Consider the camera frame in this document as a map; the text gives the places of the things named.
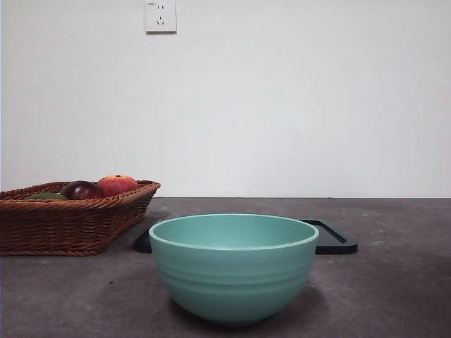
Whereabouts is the teal ceramic bowl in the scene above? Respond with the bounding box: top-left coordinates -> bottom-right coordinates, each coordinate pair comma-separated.
148,213 -> 320,326

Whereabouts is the green avocado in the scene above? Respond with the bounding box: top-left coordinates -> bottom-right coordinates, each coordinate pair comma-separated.
23,192 -> 68,201

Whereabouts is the red orange peach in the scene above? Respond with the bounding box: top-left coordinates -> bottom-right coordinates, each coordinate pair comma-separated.
97,174 -> 140,196

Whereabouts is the black rectangular tray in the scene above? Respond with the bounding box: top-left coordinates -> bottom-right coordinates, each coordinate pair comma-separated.
133,218 -> 359,255

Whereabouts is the dark red plum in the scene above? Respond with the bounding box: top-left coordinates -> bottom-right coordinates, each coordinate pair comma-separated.
60,180 -> 105,200

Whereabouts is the brown wicker basket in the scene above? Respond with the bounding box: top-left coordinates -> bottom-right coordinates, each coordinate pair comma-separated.
0,180 -> 161,257

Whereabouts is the white wall power socket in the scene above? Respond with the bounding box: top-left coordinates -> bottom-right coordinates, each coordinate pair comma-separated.
146,0 -> 178,35

